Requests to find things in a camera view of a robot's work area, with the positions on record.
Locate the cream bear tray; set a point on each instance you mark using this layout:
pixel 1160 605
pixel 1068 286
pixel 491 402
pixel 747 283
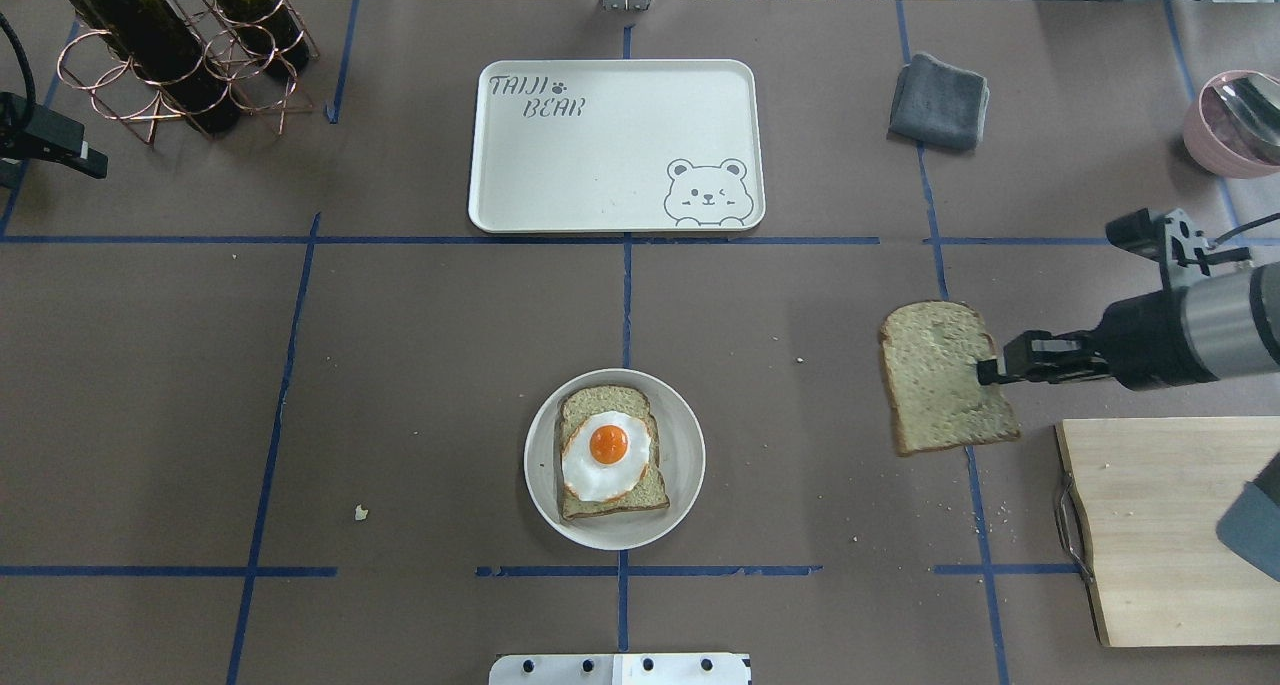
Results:
pixel 608 146

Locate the metal scoop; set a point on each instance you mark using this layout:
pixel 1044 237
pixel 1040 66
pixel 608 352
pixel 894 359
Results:
pixel 1251 104

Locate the dark green wine bottle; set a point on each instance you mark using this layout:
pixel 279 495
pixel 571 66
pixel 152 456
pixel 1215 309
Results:
pixel 151 34

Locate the fried egg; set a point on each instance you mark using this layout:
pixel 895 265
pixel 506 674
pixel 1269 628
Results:
pixel 607 456

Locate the copper wire bottle rack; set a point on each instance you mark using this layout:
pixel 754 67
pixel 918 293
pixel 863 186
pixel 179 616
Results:
pixel 87 65

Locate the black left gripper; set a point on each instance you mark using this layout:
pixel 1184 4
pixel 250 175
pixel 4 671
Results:
pixel 42 137

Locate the wooden cutting board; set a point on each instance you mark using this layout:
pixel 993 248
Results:
pixel 1148 494

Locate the grey folded cloth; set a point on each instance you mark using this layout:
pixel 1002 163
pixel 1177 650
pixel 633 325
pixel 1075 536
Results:
pixel 939 104

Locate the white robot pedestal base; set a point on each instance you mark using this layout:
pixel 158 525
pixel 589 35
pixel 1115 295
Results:
pixel 623 668

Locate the bread slice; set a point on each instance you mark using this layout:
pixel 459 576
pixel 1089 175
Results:
pixel 651 494
pixel 929 352

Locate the white round plate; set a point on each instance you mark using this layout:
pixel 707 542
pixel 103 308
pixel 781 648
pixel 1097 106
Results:
pixel 682 463

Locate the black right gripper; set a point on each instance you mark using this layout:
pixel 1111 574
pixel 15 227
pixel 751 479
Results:
pixel 1142 342

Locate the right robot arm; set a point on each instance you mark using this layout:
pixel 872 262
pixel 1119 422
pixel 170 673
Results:
pixel 1216 329

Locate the pink bowl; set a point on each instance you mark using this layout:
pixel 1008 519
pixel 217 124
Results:
pixel 1212 137

